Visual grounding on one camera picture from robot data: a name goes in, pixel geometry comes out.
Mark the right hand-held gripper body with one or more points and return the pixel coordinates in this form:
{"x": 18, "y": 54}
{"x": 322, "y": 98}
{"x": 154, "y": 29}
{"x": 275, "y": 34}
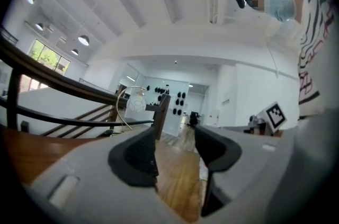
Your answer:
{"x": 276, "y": 117}

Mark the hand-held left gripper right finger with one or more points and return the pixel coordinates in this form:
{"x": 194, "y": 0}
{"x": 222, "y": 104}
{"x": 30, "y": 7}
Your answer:
{"x": 219, "y": 150}

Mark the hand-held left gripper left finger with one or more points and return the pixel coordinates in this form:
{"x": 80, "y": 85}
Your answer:
{"x": 132, "y": 156}

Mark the black office chair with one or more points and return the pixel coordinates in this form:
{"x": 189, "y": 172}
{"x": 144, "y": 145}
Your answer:
{"x": 194, "y": 118}

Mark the arc lamp with white shade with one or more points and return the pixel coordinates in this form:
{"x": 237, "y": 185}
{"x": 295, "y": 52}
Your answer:
{"x": 136, "y": 103}

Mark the dark wooden stair railing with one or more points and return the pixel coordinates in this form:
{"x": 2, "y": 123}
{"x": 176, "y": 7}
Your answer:
{"x": 66, "y": 88}

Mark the small black box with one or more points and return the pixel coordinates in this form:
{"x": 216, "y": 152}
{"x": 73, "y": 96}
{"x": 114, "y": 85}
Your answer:
{"x": 25, "y": 126}

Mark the light blue face mask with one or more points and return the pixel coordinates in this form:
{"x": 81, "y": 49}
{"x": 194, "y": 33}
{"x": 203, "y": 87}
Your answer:
{"x": 282, "y": 3}

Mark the large framed window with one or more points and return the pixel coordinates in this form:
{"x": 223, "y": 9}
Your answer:
{"x": 49, "y": 55}

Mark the group of black wall bags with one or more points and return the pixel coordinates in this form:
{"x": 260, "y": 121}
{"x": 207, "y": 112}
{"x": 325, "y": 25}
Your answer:
{"x": 178, "y": 102}

